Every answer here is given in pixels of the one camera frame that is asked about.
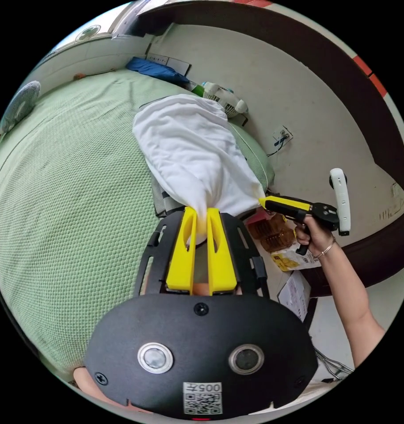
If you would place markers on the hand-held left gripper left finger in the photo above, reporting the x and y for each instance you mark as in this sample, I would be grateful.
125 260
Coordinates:
180 265

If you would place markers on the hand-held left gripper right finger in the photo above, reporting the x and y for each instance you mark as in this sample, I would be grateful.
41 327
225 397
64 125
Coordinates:
222 268

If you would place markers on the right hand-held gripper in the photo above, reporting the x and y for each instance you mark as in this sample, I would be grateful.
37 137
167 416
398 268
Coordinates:
324 213

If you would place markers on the white short sleeve shirt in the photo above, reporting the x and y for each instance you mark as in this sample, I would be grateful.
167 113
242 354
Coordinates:
188 149

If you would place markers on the person's right forearm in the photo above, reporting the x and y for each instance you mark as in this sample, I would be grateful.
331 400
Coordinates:
351 298

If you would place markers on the person's right hand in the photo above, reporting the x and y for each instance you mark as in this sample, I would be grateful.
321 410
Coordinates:
318 236

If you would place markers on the person's left hand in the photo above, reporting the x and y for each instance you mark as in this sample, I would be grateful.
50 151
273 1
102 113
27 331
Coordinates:
84 381

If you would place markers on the yellow snack carton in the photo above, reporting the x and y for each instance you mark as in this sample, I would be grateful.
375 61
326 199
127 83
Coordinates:
281 245

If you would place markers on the green pillow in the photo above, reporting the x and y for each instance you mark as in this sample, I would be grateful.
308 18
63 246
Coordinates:
255 155

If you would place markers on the grey striped pillow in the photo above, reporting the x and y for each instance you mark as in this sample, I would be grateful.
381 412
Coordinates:
164 203

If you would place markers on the white paper carton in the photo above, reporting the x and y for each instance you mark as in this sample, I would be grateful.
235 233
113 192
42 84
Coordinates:
296 294

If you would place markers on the small white fan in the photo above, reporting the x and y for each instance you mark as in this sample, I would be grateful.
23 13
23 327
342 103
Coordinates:
227 101

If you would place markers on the bed with green woven mat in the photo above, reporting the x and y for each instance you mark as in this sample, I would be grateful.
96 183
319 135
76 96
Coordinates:
66 198

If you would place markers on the blue pillow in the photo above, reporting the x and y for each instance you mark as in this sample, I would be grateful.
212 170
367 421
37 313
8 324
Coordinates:
152 69

